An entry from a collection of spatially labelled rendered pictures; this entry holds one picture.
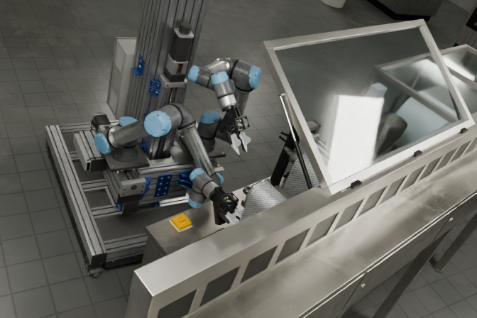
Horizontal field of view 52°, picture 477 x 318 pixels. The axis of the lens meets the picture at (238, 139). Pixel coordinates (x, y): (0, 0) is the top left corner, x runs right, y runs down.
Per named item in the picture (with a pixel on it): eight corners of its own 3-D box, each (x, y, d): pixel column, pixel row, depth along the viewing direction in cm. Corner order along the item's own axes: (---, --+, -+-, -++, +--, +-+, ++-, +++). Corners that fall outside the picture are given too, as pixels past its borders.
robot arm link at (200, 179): (199, 177, 238) (203, 164, 233) (213, 192, 232) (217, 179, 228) (186, 182, 233) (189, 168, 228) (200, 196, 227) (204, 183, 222)
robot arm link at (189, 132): (174, 99, 245) (214, 187, 254) (160, 106, 237) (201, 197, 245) (191, 94, 238) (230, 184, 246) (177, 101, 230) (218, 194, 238)
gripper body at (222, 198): (228, 205, 214) (211, 187, 220) (223, 219, 218) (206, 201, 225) (240, 200, 219) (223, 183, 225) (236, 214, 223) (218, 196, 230)
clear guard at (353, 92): (420, 25, 233) (421, 25, 233) (467, 121, 228) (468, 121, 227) (267, 49, 165) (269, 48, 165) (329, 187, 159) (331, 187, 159)
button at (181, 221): (182, 216, 238) (183, 212, 236) (190, 226, 234) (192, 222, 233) (170, 221, 233) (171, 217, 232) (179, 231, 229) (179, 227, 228)
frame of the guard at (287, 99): (412, 25, 241) (425, 18, 235) (462, 128, 234) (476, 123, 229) (245, 51, 167) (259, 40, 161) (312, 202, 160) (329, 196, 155)
